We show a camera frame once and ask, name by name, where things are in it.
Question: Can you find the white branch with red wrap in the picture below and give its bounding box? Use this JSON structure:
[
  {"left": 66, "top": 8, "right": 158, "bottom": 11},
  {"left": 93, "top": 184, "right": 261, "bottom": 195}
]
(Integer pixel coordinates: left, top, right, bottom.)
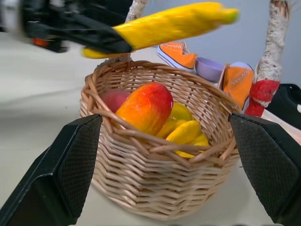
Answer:
[{"left": 244, "top": 0, "right": 292, "bottom": 118}]

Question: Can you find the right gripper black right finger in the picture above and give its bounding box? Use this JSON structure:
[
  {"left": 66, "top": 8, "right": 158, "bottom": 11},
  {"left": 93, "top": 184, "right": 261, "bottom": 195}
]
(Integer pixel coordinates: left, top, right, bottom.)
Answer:
[{"left": 228, "top": 112, "right": 301, "bottom": 226}]

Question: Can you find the purple plastic bowl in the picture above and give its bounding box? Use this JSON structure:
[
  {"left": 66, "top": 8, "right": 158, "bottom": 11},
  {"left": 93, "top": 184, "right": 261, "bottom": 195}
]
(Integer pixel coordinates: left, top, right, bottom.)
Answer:
[{"left": 195, "top": 57, "right": 228, "bottom": 83}]

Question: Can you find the black shoe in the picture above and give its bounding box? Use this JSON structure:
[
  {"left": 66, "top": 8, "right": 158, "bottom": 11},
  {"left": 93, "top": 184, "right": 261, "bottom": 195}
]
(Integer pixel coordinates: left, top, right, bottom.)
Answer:
[{"left": 265, "top": 83, "right": 301, "bottom": 130}]

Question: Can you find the orange sneaker white sole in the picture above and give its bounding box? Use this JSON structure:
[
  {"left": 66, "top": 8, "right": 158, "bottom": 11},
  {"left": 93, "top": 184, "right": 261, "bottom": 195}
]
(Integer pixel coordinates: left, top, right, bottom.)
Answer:
[
  {"left": 157, "top": 41, "right": 198, "bottom": 71},
  {"left": 218, "top": 61, "right": 255, "bottom": 114}
]

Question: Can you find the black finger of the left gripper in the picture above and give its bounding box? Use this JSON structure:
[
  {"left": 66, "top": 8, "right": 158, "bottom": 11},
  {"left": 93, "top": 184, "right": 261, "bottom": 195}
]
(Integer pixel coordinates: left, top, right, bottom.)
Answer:
[
  {"left": 67, "top": 23, "right": 133, "bottom": 54},
  {"left": 79, "top": 0, "right": 134, "bottom": 28}
]

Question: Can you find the pale pink mat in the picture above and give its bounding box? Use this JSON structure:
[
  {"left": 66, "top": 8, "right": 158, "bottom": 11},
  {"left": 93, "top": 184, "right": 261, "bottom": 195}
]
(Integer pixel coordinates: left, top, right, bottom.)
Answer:
[{"left": 261, "top": 110, "right": 301, "bottom": 142}]

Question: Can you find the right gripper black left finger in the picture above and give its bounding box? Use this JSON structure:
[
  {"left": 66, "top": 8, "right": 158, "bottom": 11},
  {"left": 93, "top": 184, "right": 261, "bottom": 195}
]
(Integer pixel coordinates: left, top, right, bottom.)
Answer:
[{"left": 0, "top": 113, "right": 103, "bottom": 226}]

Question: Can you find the long yellow banana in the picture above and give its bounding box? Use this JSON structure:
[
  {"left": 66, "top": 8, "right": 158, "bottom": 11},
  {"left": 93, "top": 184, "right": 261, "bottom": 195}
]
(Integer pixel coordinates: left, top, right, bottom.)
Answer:
[{"left": 81, "top": 1, "right": 240, "bottom": 59}]

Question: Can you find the plain white birch branch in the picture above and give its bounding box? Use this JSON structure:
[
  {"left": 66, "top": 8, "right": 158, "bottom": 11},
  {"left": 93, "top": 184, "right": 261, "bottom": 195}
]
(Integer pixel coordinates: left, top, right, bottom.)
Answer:
[{"left": 124, "top": 0, "right": 148, "bottom": 23}]

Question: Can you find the red apple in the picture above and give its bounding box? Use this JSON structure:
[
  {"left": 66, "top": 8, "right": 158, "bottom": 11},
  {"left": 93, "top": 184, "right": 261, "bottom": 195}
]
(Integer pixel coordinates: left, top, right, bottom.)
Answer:
[{"left": 101, "top": 90, "right": 131, "bottom": 113}]

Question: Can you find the round wicker basket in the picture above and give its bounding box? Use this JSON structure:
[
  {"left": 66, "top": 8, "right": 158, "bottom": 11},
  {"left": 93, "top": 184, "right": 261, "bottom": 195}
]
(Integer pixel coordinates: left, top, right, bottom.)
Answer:
[{"left": 79, "top": 58, "right": 242, "bottom": 221}]

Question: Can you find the orange red mango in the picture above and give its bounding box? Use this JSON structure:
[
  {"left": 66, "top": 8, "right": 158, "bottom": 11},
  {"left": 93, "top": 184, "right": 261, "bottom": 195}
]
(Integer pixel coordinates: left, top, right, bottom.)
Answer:
[{"left": 115, "top": 82, "right": 174, "bottom": 137}]

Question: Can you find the yellow banana bunch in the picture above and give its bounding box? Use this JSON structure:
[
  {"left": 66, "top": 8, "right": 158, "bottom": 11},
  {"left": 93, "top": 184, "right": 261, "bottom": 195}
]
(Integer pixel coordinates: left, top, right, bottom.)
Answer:
[{"left": 155, "top": 102, "right": 210, "bottom": 159}]

